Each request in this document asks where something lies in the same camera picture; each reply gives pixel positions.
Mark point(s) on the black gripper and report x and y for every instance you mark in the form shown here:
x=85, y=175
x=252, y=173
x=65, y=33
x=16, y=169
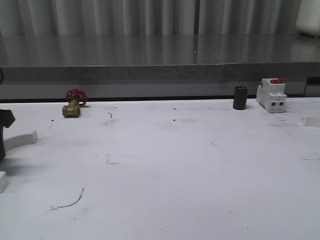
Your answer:
x=6, y=120

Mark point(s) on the white half-ring pipe clamp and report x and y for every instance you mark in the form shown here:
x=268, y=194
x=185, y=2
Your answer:
x=11, y=143

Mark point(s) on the grey stone countertop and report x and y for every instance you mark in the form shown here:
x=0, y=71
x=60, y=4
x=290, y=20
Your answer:
x=44, y=68

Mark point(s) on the brass valve red handwheel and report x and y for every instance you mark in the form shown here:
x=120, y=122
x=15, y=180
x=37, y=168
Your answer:
x=76, y=99

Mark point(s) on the dark brown cylindrical coupling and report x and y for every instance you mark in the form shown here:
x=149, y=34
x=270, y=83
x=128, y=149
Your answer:
x=240, y=97

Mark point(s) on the white container on counter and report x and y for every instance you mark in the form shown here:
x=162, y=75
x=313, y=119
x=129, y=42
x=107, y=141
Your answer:
x=308, y=18

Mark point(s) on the white circuit breaker red switch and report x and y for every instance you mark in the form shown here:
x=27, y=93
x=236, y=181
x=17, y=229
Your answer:
x=270, y=95

